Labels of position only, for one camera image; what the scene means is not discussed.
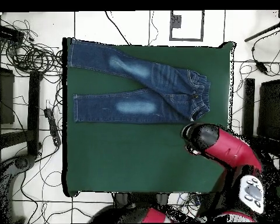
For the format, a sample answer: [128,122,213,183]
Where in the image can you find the black flat box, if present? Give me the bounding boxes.
[0,23,26,40]

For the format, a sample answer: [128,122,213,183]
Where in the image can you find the black stand bar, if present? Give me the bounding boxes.
[243,78,256,138]
[26,70,43,156]

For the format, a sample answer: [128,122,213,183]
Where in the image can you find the grey square frame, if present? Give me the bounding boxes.
[169,10,205,42]

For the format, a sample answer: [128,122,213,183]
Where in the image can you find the black power strip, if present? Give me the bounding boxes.
[43,107,62,147]

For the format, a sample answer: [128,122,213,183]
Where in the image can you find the dark square case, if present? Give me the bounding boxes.
[257,78,280,141]
[0,66,15,125]

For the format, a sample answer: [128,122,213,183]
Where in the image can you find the black power adapter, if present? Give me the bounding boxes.
[254,61,268,75]

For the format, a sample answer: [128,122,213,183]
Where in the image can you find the black cable tangle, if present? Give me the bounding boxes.
[0,13,64,78]

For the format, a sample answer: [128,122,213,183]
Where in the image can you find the grey wheeled stand leg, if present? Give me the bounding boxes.
[0,153,37,223]

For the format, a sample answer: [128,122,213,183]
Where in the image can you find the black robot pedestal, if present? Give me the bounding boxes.
[112,192,170,208]

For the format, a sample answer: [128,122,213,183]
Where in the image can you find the blue denim jeans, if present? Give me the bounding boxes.
[67,38,212,124]

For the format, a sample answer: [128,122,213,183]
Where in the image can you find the black tripod leg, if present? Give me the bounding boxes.
[244,22,280,43]

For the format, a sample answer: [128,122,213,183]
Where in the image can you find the dark green table cloth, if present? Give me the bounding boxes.
[61,37,236,198]

